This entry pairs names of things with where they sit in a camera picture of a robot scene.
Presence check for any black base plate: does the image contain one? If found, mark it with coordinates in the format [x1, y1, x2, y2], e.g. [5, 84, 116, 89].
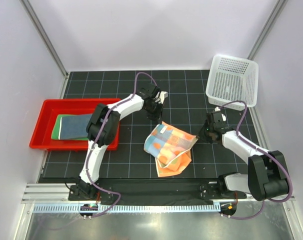
[68, 178, 247, 206]

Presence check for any green microfiber towel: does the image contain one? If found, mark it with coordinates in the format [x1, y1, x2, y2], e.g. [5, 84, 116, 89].
[51, 114, 88, 141]

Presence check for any aluminium frame rail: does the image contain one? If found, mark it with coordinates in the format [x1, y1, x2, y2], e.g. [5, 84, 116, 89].
[20, 181, 296, 204]

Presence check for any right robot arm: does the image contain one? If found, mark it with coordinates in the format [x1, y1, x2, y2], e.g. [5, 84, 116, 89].
[197, 107, 293, 202]

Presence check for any slotted cable duct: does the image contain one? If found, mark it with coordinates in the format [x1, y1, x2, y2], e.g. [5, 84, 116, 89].
[32, 202, 221, 214]

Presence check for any left corner aluminium post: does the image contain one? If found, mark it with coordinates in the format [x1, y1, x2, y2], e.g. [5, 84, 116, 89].
[19, 0, 69, 79]

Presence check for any red plastic tray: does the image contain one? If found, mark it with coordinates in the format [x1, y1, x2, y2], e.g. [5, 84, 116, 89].
[29, 98, 120, 151]

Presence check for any orange patterned towel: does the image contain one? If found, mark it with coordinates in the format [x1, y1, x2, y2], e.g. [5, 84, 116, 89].
[143, 121, 198, 178]

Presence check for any yellow printed towel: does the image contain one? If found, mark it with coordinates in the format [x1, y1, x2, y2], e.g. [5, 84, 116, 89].
[58, 114, 92, 140]

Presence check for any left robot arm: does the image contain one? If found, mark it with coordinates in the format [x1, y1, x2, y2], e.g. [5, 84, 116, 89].
[74, 83, 168, 200]

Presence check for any white perforated plastic basket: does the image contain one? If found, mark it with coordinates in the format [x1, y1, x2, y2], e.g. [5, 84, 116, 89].
[205, 54, 259, 111]

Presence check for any corner aluminium post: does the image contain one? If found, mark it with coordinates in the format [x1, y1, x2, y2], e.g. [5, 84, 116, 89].
[247, 0, 288, 61]
[19, 0, 69, 79]

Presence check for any right corner aluminium post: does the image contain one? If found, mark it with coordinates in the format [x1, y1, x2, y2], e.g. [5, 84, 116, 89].
[247, 0, 288, 61]

